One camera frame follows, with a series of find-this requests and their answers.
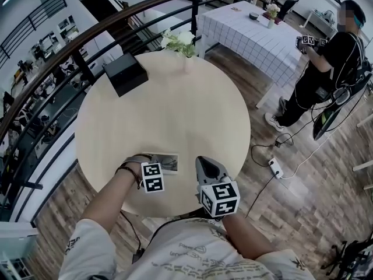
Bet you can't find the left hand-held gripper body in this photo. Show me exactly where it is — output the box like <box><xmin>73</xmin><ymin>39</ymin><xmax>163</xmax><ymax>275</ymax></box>
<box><xmin>125</xmin><ymin>154</ymin><xmax>165</xmax><ymax>194</ymax></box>

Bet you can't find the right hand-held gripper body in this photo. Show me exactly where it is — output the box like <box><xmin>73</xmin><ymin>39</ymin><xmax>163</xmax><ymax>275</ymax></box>
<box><xmin>196</xmin><ymin>173</ymin><xmax>241</xmax><ymax>222</ymax></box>

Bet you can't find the person's left forearm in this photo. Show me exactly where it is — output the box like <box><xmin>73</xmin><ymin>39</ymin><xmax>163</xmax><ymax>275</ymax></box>
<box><xmin>80</xmin><ymin>161</ymin><xmax>144</xmax><ymax>230</ymax></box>

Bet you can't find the person's right forearm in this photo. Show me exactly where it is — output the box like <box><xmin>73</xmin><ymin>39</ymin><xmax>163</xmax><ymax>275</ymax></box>
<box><xmin>220</xmin><ymin>213</ymin><xmax>276</xmax><ymax>261</ymax></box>

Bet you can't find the round wooden table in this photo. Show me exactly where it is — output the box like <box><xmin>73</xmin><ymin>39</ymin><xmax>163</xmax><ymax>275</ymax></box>
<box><xmin>75</xmin><ymin>51</ymin><xmax>252</xmax><ymax>219</ymax></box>

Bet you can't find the white power strip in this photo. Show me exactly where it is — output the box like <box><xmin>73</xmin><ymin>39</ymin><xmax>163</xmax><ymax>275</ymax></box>
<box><xmin>268</xmin><ymin>156</ymin><xmax>284</xmax><ymax>179</ymax></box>

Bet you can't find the person's white printed shirt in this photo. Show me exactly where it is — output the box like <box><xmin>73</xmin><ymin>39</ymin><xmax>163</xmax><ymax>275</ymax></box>
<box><xmin>58</xmin><ymin>216</ymin><xmax>316</xmax><ymax>280</ymax></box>

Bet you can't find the black box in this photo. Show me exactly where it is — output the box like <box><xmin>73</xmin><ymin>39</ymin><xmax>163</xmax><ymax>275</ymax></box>
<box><xmin>101</xmin><ymin>52</ymin><xmax>150</xmax><ymax>98</ymax></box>

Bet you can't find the white vase with white flowers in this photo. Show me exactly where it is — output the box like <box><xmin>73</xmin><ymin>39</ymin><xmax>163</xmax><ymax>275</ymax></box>
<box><xmin>160</xmin><ymin>29</ymin><xmax>197</xmax><ymax>73</ymax></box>

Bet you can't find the table with checked cloth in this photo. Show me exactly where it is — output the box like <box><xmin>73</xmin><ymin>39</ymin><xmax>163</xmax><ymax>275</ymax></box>
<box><xmin>195</xmin><ymin>0</ymin><xmax>304</xmax><ymax>109</ymax></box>

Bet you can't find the black railing with brown handrail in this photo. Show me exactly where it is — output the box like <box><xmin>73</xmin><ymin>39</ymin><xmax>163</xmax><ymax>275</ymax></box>
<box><xmin>0</xmin><ymin>0</ymin><xmax>252</xmax><ymax>225</ymax></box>

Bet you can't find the white desk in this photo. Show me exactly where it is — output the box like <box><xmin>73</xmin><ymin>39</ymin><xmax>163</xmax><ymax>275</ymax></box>
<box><xmin>351</xmin><ymin>109</ymin><xmax>373</xmax><ymax>191</ymax></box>

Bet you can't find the dark red book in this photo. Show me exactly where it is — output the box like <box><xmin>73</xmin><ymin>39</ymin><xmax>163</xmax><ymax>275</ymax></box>
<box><xmin>262</xmin><ymin>11</ymin><xmax>284</xmax><ymax>26</ymax></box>

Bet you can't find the small green vase with flowers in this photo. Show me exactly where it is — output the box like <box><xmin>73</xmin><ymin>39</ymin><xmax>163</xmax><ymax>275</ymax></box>
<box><xmin>266</xmin><ymin>3</ymin><xmax>281</xmax><ymax>30</ymax></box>

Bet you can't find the black metal railing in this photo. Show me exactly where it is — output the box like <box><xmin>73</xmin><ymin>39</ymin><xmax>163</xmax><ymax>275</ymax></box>
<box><xmin>0</xmin><ymin>0</ymin><xmax>68</xmax><ymax>67</ymax></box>

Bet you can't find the dark wrist bracelet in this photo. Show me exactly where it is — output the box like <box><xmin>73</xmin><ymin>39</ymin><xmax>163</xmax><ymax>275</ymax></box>
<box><xmin>114</xmin><ymin>162</ymin><xmax>144</xmax><ymax>190</ymax></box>

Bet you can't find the black floor cable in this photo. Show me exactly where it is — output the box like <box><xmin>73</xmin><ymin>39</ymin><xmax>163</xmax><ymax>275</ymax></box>
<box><xmin>244</xmin><ymin>132</ymin><xmax>295</xmax><ymax>219</ymax></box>

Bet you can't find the black body-worn cable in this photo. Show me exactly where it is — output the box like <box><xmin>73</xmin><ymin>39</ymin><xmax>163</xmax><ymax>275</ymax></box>
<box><xmin>119</xmin><ymin>209</ymin><xmax>176</xmax><ymax>264</ymax></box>

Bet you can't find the white floor cable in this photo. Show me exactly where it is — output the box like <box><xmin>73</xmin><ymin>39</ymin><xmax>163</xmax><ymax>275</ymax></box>
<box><xmin>280</xmin><ymin>132</ymin><xmax>330</xmax><ymax>181</ymax></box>

